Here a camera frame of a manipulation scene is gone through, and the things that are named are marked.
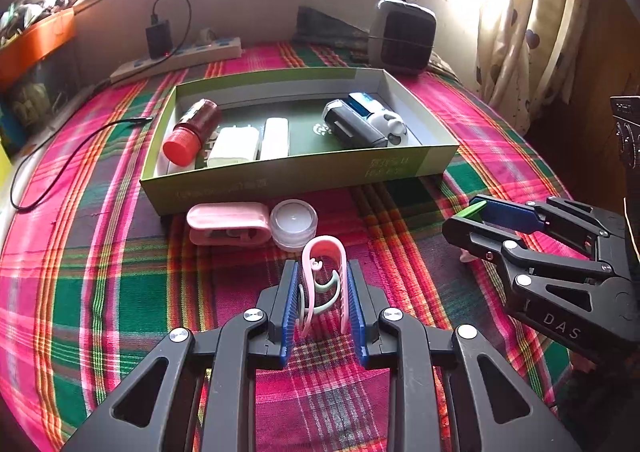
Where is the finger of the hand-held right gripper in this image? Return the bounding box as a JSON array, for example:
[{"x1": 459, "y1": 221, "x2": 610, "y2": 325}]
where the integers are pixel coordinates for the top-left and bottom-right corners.
[
  {"x1": 470, "y1": 197, "x2": 626, "y2": 240},
  {"x1": 442, "y1": 217, "x2": 628, "y2": 303}
]

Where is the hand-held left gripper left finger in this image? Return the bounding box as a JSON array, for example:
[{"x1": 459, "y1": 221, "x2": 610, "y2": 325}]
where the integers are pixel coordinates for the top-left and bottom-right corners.
[{"x1": 62, "y1": 259, "x2": 301, "y2": 452}]

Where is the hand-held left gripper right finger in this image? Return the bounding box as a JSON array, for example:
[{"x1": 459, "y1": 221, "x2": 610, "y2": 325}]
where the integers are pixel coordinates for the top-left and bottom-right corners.
[{"x1": 347, "y1": 259, "x2": 583, "y2": 452}]

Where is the pink hook clip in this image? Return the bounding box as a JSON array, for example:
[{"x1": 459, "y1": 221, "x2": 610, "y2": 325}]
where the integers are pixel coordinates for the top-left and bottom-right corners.
[{"x1": 299, "y1": 234, "x2": 349, "y2": 339}]

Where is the green cardboard box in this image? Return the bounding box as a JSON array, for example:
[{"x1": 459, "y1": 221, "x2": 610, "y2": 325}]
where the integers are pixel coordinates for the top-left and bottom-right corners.
[{"x1": 139, "y1": 66, "x2": 461, "y2": 217}]

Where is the white rounded gadget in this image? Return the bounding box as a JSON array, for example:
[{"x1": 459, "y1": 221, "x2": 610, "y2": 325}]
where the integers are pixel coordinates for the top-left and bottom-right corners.
[{"x1": 369, "y1": 112, "x2": 410, "y2": 147}]

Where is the black and silver gadget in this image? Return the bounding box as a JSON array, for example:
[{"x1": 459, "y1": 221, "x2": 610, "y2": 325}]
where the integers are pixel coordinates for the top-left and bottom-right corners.
[{"x1": 321, "y1": 99, "x2": 390, "y2": 150}]

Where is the pale bar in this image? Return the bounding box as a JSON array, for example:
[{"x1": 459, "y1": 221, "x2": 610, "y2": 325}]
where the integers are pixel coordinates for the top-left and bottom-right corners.
[{"x1": 257, "y1": 118, "x2": 291, "y2": 161}]

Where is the white charger adapter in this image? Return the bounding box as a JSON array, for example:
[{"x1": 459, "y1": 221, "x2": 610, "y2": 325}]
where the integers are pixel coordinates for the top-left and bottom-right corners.
[{"x1": 206, "y1": 126, "x2": 263, "y2": 169}]

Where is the clear round jar lid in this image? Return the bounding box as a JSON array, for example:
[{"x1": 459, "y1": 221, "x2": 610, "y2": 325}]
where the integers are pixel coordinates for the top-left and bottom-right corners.
[{"x1": 270, "y1": 199, "x2": 319, "y2": 253}]

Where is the pink sealing clip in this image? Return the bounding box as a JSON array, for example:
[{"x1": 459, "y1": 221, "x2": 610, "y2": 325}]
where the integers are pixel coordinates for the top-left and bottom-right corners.
[{"x1": 186, "y1": 202, "x2": 273, "y2": 249}]

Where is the blue small pack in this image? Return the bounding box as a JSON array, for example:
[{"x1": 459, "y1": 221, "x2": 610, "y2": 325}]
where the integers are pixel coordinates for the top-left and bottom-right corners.
[{"x1": 347, "y1": 92, "x2": 386, "y2": 120}]

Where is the patterned curtain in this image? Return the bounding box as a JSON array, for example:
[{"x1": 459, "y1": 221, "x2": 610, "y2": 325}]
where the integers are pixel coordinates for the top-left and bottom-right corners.
[{"x1": 472, "y1": 0, "x2": 593, "y2": 135}]

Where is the plaid blanket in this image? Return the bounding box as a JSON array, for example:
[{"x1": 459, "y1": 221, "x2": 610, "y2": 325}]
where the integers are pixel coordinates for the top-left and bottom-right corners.
[{"x1": 0, "y1": 39, "x2": 576, "y2": 452}]

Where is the red-capped bottle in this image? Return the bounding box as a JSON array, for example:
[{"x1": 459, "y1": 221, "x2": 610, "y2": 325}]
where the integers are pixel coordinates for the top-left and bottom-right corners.
[{"x1": 162, "y1": 99, "x2": 222, "y2": 167}]

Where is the grey portable heater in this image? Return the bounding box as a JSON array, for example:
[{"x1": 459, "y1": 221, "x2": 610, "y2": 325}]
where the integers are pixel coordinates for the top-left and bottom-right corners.
[{"x1": 367, "y1": 0, "x2": 437, "y2": 76}]

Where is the dark cloth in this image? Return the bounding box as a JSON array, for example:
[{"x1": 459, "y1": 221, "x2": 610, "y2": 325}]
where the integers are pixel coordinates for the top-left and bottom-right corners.
[{"x1": 291, "y1": 6, "x2": 373, "y2": 63}]

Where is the white power strip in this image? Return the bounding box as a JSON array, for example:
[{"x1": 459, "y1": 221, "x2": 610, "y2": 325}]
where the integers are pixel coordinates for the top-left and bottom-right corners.
[{"x1": 109, "y1": 36, "x2": 243, "y2": 85}]

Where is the black power adapter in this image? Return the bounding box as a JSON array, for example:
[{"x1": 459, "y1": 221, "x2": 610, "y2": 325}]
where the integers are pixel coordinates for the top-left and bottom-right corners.
[{"x1": 145, "y1": 20, "x2": 173, "y2": 60}]

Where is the orange tray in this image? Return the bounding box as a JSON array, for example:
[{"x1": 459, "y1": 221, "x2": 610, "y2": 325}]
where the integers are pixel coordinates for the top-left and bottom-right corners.
[{"x1": 0, "y1": 6, "x2": 78, "y2": 87}]

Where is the heap of small clutter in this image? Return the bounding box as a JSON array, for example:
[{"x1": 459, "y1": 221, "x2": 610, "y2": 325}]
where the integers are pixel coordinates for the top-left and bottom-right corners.
[{"x1": 0, "y1": 0, "x2": 76, "y2": 32}]

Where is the black loose cable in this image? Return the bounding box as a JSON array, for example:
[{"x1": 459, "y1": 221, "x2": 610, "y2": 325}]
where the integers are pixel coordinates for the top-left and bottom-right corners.
[{"x1": 10, "y1": 117, "x2": 155, "y2": 213}]

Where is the black adapter cable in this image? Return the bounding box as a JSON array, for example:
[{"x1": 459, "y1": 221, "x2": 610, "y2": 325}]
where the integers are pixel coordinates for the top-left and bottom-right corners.
[{"x1": 151, "y1": 0, "x2": 193, "y2": 55}]

